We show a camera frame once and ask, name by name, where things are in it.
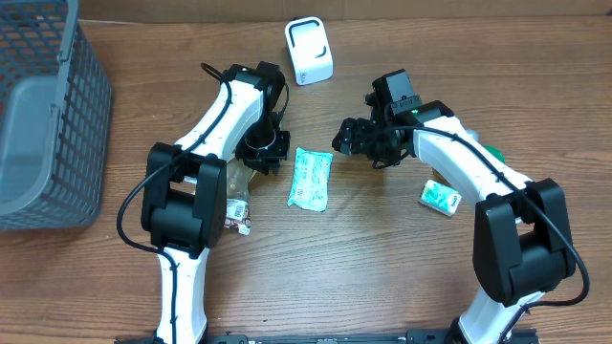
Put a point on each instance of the green Kleenex tissue pack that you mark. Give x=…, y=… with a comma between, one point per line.
x=440, y=197

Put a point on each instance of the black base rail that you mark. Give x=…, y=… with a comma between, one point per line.
x=325, y=339

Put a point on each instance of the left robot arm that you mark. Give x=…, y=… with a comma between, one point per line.
x=185, y=188

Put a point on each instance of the mint green wipes pack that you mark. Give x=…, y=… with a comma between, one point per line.
x=312, y=171

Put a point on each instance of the white barcode scanner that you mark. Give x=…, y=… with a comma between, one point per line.
x=309, y=50

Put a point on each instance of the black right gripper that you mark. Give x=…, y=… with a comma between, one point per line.
x=359, y=133

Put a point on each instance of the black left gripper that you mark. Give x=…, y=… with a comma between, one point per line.
x=264, y=158

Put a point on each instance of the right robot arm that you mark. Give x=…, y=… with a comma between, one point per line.
x=522, y=244

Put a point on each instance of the green lid jar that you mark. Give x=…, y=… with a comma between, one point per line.
x=496, y=153

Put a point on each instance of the dark grey plastic basket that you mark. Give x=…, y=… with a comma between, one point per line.
x=56, y=111

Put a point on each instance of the brown patterned snack bag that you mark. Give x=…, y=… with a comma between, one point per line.
x=238, y=216

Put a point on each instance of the clear plastic bottle grey cap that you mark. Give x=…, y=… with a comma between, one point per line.
x=473, y=135

